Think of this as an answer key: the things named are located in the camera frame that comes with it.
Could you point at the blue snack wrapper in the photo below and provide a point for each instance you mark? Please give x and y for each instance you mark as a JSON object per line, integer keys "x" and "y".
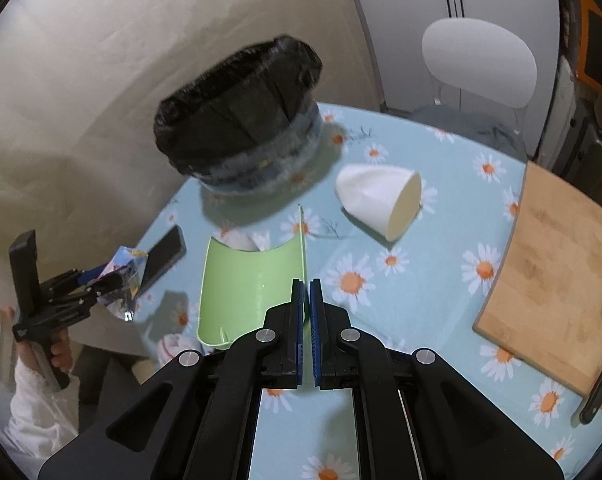
{"x": 127, "y": 259}

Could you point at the white cabinet door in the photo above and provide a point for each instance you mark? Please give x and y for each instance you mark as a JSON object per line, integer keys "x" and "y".
{"x": 396, "y": 28}

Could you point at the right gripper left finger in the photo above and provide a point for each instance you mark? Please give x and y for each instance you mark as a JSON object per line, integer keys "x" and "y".
{"x": 196, "y": 417}

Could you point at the wooden cutting board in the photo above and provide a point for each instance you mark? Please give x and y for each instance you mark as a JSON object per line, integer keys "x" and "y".
{"x": 545, "y": 306}

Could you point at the white orange knit glove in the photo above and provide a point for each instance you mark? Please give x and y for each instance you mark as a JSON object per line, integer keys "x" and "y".
{"x": 247, "y": 242}

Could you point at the trash bin with black bag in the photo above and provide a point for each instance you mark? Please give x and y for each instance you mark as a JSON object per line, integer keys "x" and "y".
{"x": 247, "y": 124}

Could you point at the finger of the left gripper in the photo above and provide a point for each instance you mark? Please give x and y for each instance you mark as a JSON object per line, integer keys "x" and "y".
{"x": 71, "y": 280}
{"x": 116, "y": 288}

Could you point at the daisy pattern blue tablecloth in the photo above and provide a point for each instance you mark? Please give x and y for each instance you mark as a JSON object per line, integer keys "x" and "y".
{"x": 425, "y": 290}

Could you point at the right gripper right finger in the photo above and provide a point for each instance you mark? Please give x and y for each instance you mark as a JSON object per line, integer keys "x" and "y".
{"x": 415, "y": 416}

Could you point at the black smartphone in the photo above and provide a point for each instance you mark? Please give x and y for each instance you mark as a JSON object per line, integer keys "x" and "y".
{"x": 163, "y": 256}

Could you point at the grey cushion on chair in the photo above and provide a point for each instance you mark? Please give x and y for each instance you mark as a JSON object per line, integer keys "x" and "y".
{"x": 477, "y": 127}

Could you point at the person's left hand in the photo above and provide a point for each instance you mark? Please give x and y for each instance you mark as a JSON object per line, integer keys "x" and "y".
{"x": 61, "y": 351}

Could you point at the white paper cup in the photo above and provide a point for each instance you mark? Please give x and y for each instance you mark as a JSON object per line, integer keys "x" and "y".
{"x": 384, "y": 198}

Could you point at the white left sleeve forearm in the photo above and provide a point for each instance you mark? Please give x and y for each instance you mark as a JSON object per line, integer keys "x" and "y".
{"x": 42, "y": 421}

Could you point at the white chair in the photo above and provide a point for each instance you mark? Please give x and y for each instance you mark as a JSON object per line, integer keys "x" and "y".
{"x": 482, "y": 58}

